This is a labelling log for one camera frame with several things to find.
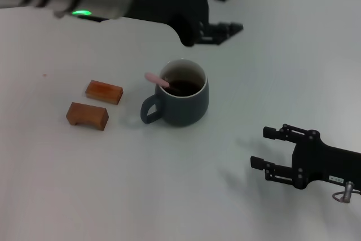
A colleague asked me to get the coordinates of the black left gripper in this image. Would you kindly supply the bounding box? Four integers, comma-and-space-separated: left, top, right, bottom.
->
126, 0, 244, 47

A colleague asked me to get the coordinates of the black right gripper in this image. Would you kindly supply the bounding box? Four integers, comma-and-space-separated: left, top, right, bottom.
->
250, 122, 361, 190

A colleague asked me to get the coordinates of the pink handled metal spoon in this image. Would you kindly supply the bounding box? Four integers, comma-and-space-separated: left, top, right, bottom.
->
144, 72, 181, 94

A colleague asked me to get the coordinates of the dark grey ceramic cup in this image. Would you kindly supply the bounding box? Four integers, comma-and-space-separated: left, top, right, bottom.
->
140, 59, 210, 128

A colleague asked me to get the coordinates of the dark coffee liquid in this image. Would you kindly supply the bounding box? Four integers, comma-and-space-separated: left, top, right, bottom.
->
166, 79, 204, 97

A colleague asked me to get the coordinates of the flat reddish wooden block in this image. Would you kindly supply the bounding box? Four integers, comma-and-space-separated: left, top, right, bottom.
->
85, 80, 124, 106

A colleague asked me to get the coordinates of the arched brown wooden block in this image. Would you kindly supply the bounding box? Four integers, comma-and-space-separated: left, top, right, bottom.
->
65, 102, 109, 132

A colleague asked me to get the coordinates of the right wrist cable with plug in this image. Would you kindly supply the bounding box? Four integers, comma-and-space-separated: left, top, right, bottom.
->
332, 180, 361, 204

